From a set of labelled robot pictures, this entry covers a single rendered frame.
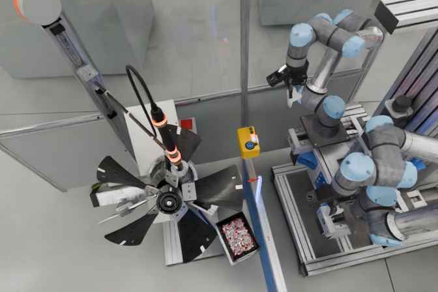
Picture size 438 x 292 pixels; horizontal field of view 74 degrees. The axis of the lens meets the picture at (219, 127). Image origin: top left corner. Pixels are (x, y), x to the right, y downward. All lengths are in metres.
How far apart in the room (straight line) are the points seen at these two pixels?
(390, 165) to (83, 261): 2.45
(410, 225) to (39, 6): 1.62
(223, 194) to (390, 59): 2.99
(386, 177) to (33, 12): 1.32
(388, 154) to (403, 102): 0.44
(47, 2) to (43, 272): 2.20
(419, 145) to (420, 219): 0.37
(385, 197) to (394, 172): 0.54
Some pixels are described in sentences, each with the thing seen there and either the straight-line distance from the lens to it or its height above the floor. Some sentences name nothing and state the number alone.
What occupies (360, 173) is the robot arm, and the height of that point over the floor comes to 1.78.
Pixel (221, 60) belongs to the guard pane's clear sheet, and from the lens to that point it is 1.74.
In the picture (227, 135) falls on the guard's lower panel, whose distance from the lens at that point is 2.39.
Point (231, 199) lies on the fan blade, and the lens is 1.43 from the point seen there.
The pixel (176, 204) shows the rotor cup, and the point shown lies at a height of 1.21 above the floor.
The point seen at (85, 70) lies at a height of 1.57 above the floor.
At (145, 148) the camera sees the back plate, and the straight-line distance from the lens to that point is 1.59.
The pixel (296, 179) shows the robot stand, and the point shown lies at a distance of 2.54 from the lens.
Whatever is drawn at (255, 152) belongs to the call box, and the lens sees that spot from 1.66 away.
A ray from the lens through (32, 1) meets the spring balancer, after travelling 1.35.
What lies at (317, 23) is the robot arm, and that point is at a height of 1.81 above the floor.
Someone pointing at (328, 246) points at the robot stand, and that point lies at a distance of 2.43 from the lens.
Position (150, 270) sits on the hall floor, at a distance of 2.63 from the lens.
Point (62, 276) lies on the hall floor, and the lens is 2.89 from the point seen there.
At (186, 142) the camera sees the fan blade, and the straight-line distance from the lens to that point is 1.29.
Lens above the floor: 2.51
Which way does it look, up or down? 57 degrees down
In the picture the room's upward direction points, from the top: 7 degrees counter-clockwise
